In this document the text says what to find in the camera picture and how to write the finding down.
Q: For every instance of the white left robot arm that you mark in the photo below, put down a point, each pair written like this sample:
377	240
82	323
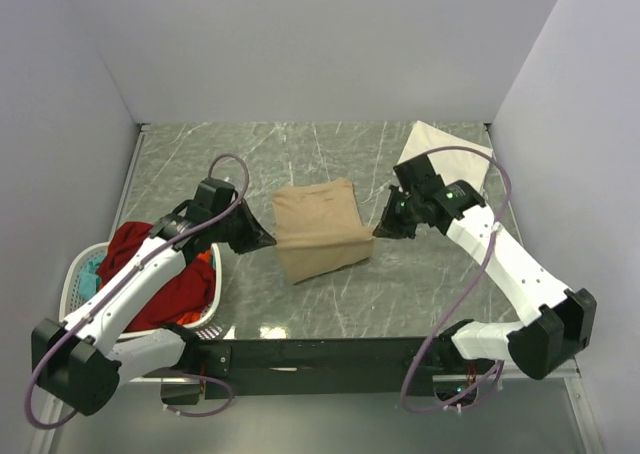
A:
102	320

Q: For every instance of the red t shirt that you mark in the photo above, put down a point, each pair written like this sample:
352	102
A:
163	307

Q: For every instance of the teal t shirt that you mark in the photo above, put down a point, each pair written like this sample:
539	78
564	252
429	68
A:
89	281

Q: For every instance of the white perforated laundry basket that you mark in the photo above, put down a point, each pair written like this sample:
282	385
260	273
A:
71	301

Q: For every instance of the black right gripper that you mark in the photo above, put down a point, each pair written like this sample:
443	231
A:
388	226

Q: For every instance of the beige t shirt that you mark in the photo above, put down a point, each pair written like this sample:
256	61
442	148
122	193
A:
318	229

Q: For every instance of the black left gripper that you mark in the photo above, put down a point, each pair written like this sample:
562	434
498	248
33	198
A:
254	236

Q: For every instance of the folded white t shirt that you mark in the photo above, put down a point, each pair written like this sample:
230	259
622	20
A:
452	165

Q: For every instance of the orange t shirt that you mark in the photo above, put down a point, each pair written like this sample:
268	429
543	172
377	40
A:
196	289

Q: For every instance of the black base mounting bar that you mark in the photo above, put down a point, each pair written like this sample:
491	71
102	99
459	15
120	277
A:
308	366

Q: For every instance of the aluminium frame rail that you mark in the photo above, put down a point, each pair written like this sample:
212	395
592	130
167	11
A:
560	369

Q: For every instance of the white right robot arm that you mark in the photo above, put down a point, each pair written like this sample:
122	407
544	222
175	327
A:
554	322

